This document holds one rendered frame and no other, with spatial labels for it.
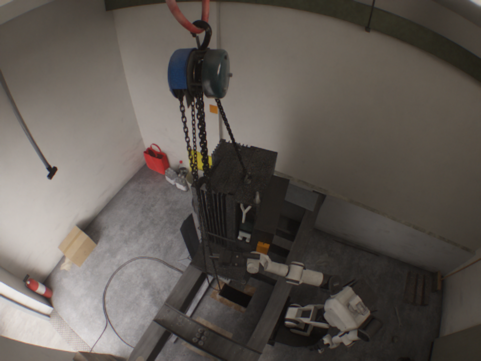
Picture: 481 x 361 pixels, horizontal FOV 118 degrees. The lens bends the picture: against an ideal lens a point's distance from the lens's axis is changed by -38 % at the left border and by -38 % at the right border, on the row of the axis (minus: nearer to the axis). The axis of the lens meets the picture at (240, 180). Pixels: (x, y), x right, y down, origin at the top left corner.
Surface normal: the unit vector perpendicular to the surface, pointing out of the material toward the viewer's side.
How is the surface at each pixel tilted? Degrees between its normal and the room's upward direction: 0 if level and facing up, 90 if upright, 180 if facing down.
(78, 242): 0
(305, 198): 0
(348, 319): 43
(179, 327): 0
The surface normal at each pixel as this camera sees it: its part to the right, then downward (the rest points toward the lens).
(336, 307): -0.53, -0.19
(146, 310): 0.03, -0.66
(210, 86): -0.14, 0.76
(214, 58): -0.07, -0.20
